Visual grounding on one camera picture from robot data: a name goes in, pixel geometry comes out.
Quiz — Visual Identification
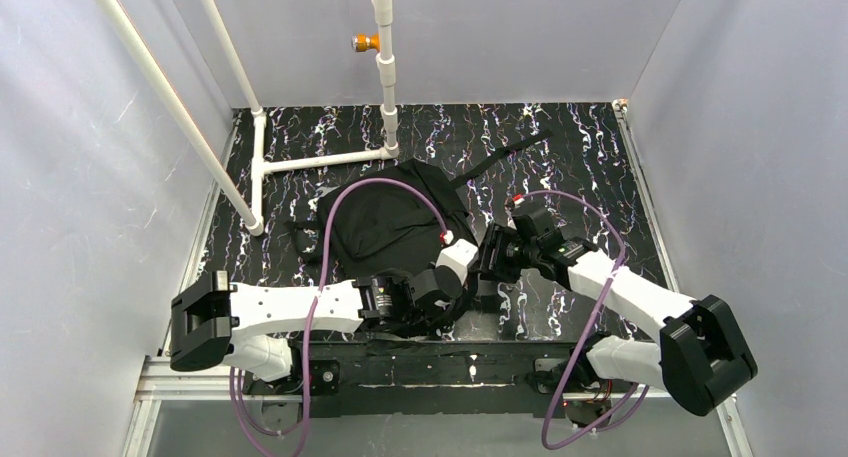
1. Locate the black student backpack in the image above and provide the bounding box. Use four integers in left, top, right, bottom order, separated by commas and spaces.
284, 130, 554, 339

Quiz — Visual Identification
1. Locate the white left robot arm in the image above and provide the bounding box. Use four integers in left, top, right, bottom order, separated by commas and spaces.
170, 265, 468, 382

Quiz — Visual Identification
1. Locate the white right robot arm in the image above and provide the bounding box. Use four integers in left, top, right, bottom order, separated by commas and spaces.
480, 207, 759, 416

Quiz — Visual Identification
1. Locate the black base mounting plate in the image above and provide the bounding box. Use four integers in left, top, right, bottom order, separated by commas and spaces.
238, 337, 598, 421

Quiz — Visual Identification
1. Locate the orange knob on pipe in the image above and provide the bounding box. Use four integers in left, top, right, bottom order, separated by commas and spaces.
351, 33, 380, 53

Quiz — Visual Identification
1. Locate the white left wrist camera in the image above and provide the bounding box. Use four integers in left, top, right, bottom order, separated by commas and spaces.
435, 230, 478, 283

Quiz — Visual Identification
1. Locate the aluminium rail frame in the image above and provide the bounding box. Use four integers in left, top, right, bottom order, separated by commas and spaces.
125, 100, 751, 456

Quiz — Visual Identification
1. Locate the white PVC pipe frame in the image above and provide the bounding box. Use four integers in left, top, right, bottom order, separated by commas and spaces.
94, 0, 400, 236

